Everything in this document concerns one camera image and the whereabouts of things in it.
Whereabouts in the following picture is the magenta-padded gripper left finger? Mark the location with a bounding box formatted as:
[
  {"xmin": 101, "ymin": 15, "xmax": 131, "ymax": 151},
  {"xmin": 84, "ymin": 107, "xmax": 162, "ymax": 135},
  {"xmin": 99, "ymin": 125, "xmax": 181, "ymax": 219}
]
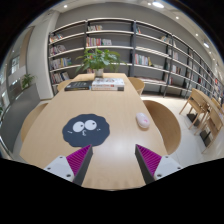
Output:
[{"xmin": 43, "ymin": 144, "xmax": 94, "ymax": 187}]

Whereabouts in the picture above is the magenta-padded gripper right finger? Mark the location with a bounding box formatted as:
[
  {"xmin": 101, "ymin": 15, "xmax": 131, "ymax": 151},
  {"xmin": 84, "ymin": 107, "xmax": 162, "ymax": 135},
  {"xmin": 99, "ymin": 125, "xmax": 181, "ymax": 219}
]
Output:
[{"xmin": 134, "ymin": 143, "xmax": 183, "ymax": 185}]

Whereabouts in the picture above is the pink computer mouse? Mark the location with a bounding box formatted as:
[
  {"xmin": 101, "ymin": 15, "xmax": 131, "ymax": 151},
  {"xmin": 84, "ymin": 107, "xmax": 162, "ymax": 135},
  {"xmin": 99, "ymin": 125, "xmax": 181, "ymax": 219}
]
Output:
[{"xmin": 135, "ymin": 112, "xmax": 151, "ymax": 129}]

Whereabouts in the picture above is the dark cloud-shaped mouse pad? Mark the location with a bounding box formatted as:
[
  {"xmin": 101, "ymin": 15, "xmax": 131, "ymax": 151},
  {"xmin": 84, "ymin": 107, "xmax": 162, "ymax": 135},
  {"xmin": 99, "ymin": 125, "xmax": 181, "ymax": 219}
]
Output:
[{"xmin": 61, "ymin": 113, "xmax": 111, "ymax": 148}]

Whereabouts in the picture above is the black book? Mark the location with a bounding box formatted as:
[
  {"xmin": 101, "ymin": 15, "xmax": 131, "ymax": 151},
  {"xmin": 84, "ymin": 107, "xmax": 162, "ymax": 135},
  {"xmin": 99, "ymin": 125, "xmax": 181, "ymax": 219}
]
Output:
[{"xmin": 64, "ymin": 80, "xmax": 93, "ymax": 92}]

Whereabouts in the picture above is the book with red spine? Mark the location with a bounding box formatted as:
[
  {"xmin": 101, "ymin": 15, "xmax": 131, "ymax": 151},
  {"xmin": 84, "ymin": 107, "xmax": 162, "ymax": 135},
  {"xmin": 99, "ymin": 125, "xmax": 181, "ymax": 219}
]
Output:
[{"xmin": 91, "ymin": 85, "xmax": 125, "ymax": 92}]

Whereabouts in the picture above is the small green floor plant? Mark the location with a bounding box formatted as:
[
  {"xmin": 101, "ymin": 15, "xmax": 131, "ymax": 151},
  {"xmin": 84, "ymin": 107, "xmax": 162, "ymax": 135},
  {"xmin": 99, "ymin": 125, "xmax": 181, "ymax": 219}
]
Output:
[{"xmin": 20, "ymin": 73, "xmax": 36, "ymax": 90}]

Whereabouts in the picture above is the white cover book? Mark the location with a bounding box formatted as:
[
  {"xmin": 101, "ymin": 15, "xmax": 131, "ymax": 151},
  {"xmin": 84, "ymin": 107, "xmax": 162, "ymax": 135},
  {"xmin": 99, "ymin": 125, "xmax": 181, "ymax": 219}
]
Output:
[{"xmin": 91, "ymin": 77, "xmax": 126, "ymax": 88}]

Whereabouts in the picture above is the green potted plant white pot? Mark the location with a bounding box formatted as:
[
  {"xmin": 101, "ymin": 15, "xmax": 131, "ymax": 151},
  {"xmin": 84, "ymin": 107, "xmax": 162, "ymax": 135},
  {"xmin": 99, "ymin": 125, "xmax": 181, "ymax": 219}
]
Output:
[{"xmin": 74, "ymin": 47, "xmax": 126, "ymax": 79}]

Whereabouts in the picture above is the grey bookshelf unit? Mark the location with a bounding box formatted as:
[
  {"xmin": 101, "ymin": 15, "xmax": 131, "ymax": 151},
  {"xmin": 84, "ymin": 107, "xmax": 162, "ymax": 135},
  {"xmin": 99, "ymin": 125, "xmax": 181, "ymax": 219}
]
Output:
[{"xmin": 47, "ymin": 17, "xmax": 224, "ymax": 104}]

